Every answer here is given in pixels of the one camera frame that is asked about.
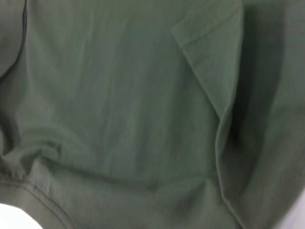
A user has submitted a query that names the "dark green t-shirt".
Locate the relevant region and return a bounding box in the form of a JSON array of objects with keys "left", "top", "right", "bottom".
[{"left": 0, "top": 0, "right": 305, "bottom": 229}]

